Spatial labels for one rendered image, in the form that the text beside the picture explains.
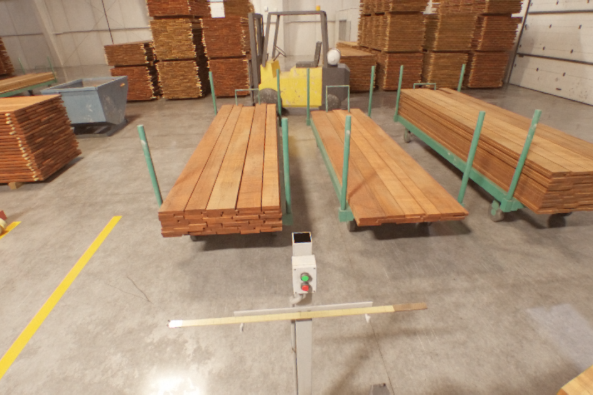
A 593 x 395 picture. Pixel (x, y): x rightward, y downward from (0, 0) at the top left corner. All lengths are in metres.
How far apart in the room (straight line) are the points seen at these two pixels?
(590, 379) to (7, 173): 6.14
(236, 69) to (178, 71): 1.66
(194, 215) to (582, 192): 3.28
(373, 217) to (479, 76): 9.43
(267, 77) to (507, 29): 7.40
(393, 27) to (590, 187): 7.69
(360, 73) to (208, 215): 8.15
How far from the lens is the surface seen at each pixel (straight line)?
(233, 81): 9.84
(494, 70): 11.99
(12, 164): 5.83
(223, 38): 9.73
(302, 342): 1.34
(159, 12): 10.15
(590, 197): 3.68
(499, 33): 11.71
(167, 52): 10.20
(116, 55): 10.69
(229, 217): 2.52
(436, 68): 10.86
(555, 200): 3.44
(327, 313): 1.19
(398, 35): 10.34
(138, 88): 10.59
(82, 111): 7.52
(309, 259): 1.01
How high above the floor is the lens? 1.91
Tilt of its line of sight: 29 degrees down
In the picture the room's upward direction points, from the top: 2 degrees counter-clockwise
